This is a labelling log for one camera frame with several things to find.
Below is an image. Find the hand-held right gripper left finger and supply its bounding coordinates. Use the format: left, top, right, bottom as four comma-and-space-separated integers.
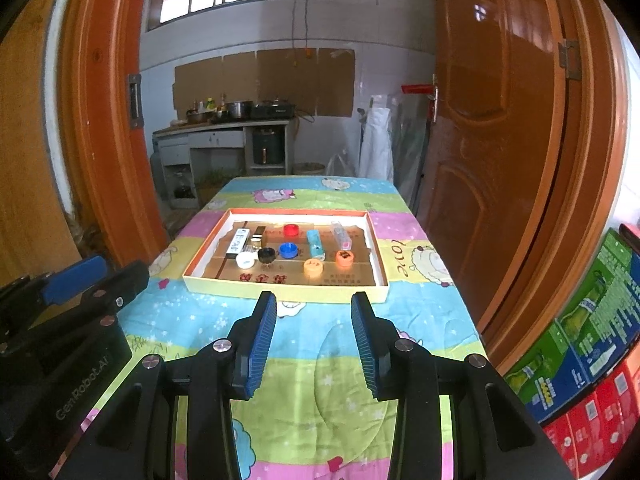
50, 291, 278, 480

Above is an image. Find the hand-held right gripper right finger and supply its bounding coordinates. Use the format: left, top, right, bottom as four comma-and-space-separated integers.
350, 291, 576, 480

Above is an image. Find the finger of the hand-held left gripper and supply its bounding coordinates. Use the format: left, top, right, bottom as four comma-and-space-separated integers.
0, 255, 109, 323
77, 260, 151, 329

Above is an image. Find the shallow cardboard tray box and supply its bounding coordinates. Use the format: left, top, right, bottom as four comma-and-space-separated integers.
182, 207, 390, 304

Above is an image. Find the white cartoon lighter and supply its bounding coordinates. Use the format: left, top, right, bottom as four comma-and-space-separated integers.
226, 227, 251, 260

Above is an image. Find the yellow wooden door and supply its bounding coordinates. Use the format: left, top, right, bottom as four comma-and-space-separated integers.
0, 0, 81, 293

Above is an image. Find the grey kitchen counter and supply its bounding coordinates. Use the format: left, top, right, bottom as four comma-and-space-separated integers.
152, 119, 292, 211

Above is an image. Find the metal strike plate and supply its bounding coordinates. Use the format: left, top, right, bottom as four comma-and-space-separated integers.
127, 74, 144, 128

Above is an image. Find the clear plastic sheeting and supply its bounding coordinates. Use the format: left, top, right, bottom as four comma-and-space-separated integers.
392, 100, 428, 206

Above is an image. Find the dark air fryer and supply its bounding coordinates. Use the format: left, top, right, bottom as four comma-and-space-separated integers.
251, 127, 283, 166

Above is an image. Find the white sack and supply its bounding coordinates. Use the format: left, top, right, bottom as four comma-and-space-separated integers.
360, 107, 393, 181

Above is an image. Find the green and blue carton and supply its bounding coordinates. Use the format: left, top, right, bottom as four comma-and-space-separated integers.
502, 230, 640, 423

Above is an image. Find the brown wooden door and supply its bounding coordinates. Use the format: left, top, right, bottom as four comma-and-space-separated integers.
417, 0, 568, 331

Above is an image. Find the black gas stove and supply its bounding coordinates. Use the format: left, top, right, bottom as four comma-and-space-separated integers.
251, 101, 296, 121

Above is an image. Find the red carton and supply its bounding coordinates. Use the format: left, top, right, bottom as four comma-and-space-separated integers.
542, 355, 640, 478

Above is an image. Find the metal door hinge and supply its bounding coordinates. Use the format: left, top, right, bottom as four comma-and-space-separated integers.
559, 39, 582, 81

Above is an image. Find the orange wooden door frame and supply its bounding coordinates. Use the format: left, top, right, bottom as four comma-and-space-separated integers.
60, 0, 169, 267
475, 0, 632, 363

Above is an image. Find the cardboard wall sheet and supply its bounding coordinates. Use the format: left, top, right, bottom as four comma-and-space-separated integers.
316, 49, 356, 118
174, 57, 226, 108
222, 52, 258, 103
256, 50, 318, 113

